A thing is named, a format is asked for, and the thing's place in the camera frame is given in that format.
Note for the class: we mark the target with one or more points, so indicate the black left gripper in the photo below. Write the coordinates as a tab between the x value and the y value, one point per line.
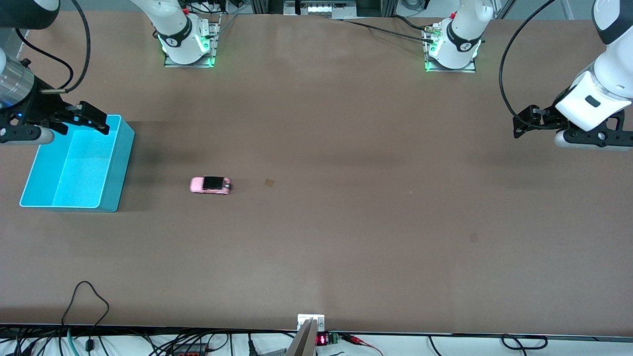
548	119

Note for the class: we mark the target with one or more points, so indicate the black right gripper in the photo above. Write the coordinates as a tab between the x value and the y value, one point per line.
40	110

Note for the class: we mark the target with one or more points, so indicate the pink toy jeep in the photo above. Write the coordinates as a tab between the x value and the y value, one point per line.
200	184

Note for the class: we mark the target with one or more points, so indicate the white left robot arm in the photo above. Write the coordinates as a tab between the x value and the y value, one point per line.
593	99

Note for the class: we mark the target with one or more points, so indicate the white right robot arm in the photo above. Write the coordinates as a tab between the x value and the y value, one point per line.
173	29

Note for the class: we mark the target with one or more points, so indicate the turquoise plastic bin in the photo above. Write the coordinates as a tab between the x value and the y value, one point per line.
74	168

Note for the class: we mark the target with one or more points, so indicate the red clip lead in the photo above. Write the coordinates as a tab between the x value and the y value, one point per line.
358	340

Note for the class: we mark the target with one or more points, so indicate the red digit display module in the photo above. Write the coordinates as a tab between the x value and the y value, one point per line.
322	339

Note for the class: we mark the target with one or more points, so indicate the grey aluminium bar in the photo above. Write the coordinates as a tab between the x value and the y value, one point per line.
304	341

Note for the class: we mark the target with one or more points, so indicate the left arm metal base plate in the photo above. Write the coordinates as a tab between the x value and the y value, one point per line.
472	69

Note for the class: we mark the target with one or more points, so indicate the black left camera bracket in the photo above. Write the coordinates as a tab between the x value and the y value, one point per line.
601	134

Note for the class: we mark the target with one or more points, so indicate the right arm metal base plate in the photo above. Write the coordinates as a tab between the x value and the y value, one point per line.
213	54

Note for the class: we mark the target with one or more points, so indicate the aluminium frame structure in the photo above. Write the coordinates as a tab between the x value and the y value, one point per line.
292	7

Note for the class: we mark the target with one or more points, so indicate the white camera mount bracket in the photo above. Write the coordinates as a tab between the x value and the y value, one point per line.
302	319

